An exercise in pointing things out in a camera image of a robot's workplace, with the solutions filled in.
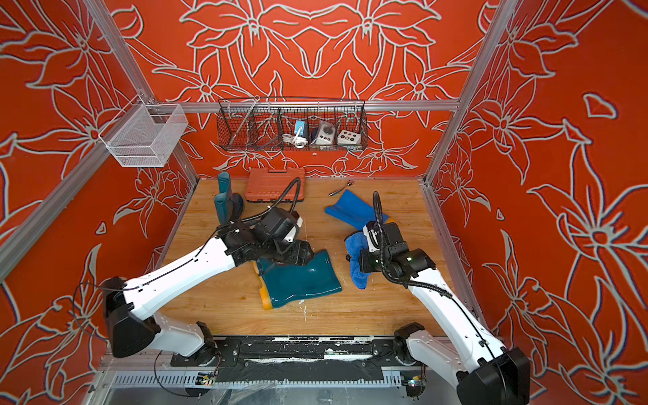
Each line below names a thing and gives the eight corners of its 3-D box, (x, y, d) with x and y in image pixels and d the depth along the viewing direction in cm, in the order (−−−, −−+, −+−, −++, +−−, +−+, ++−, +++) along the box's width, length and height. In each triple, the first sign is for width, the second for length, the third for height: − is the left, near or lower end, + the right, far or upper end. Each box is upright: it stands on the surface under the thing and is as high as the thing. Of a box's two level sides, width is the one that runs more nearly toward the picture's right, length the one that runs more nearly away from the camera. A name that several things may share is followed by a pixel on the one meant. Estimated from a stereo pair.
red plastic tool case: (245, 205, 113) (241, 196, 108) (252, 176, 125) (249, 167, 120) (304, 205, 112) (303, 196, 107) (306, 176, 124) (305, 167, 120)
